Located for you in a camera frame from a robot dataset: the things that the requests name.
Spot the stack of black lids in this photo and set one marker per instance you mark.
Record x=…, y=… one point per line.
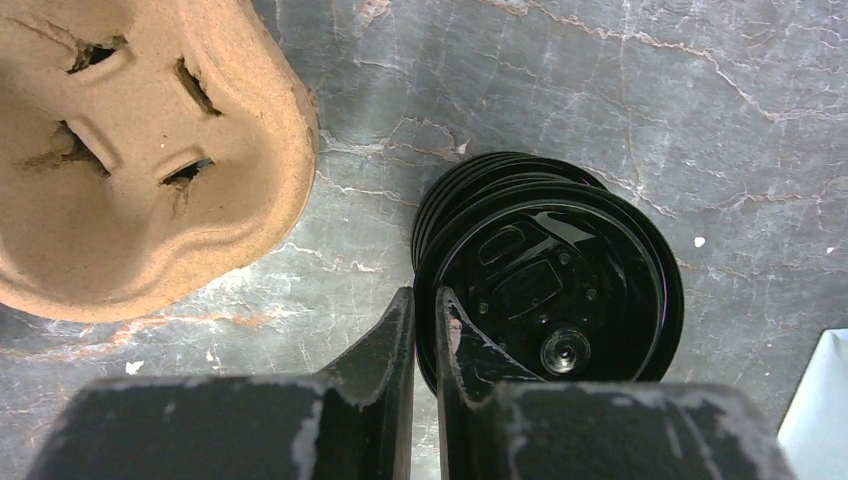
x=563, y=277

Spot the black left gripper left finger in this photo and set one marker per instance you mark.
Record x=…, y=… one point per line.
x=350, y=420

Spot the light blue paper bag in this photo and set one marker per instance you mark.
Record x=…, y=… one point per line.
x=813, y=434

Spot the brown pulp cup carriers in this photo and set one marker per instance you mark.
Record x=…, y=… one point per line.
x=147, y=148

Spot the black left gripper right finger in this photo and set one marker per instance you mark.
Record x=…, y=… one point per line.
x=496, y=422

